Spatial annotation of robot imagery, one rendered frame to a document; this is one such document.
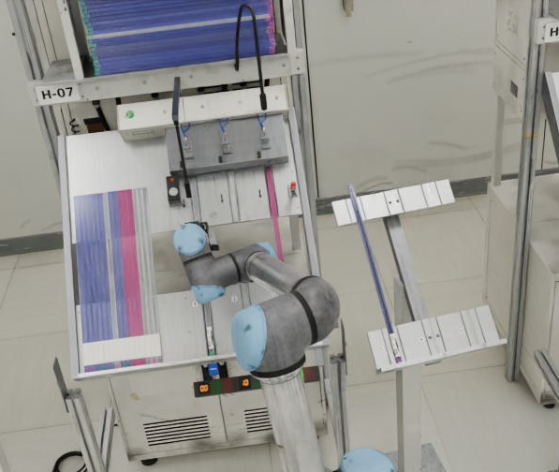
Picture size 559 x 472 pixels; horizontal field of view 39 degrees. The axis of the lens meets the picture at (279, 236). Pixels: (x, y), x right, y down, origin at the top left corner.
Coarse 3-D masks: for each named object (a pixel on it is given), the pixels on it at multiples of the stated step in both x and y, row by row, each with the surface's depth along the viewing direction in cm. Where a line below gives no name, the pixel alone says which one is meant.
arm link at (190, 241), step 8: (184, 224) 189; (192, 224) 186; (176, 232) 185; (184, 232) 184; (192, 232) 184; (200, 232) 185; (176, 240) 184; (184, 240) 184; (192, 240) 184; (200, 240) 185; (176, 248) 185; (184, 248) 184; (192, 248) 184; (200, 248) 185; (208, 248) 188; (184, 256) 187; (192, 256) 186
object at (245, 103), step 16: (192, 96) 225; (208, 96) 225; (224, 96) 225; (240, 96) 225; (256, 96) 225; (272, 96) 225; (128, 112) 224; (144, 112) 224; (160, 112) 224; (192, 112) 223; (208, 112) 223; (224, 112) 223; (240, 112) 223; (256, 112) 223; (272, 112) 224; (288, 112) 226; (128, 128) 222; (144, 128) 223; (160, 128) 225
